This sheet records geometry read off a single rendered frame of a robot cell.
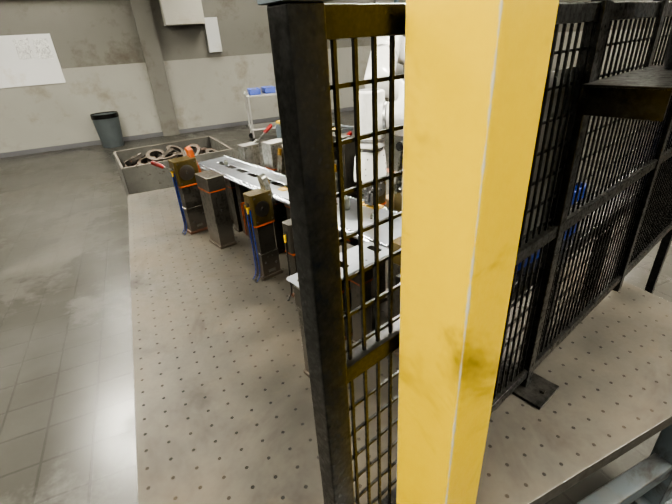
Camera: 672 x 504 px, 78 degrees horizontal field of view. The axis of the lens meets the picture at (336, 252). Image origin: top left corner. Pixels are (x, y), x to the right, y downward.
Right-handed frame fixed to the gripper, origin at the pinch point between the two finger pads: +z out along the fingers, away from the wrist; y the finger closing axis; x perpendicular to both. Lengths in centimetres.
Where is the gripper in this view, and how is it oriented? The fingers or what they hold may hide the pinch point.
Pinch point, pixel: (371, 197)
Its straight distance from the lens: 130.5
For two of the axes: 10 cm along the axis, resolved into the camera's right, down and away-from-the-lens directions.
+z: 0.6, 8.8, 4.6
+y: -7.6, 3.4, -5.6
